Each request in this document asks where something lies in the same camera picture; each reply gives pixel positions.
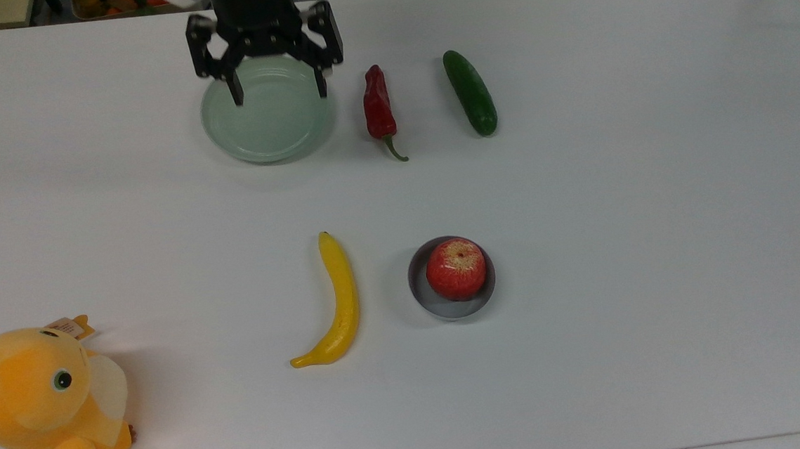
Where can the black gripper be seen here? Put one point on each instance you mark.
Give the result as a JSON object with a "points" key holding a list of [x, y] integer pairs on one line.
{"points": [[255, 16]]}

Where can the yellow banana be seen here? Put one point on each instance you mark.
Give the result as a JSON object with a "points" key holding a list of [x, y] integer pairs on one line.
{"points": [[343, 299]]}

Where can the pale green plastic plate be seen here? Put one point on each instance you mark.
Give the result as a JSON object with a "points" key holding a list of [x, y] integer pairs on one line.
{"points": [[277, 124]]}

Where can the red chili pepper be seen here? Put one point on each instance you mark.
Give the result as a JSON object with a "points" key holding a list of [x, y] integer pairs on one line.
{"points": [[378, 106]]}

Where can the box of colourful toys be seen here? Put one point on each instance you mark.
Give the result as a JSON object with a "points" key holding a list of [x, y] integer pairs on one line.
{"points": [[110, 2]]}

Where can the green cucumber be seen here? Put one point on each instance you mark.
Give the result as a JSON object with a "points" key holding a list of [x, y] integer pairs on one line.
{"points": [[472, 94]]}

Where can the red apple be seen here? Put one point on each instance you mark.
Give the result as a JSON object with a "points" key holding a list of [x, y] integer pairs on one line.
{"points": [[456, 270]]}

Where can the small grey bowl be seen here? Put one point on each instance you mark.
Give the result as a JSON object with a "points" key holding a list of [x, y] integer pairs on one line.
{"points": [[441, 310]]}

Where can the orange plush toy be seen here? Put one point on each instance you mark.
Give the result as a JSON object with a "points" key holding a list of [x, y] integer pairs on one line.
{"points": [[32, 398]]}

